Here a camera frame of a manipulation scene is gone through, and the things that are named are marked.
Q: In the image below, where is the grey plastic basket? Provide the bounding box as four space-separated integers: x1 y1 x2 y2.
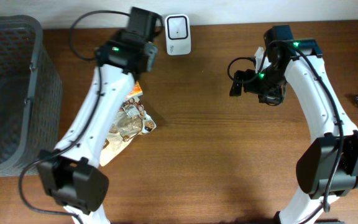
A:
0 15 62 177

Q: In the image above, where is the small orange box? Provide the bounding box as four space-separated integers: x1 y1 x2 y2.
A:
126 82 143 100

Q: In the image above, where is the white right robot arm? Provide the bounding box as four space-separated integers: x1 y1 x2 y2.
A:
229 25 358 223

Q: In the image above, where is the beige brown snack pouch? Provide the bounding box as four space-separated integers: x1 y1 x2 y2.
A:
99 96 157 166

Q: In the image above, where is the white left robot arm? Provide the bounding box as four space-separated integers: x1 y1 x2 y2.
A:
35 7 163 223

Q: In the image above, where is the white barcode scanner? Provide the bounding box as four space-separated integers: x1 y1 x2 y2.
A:
164 14 191 56

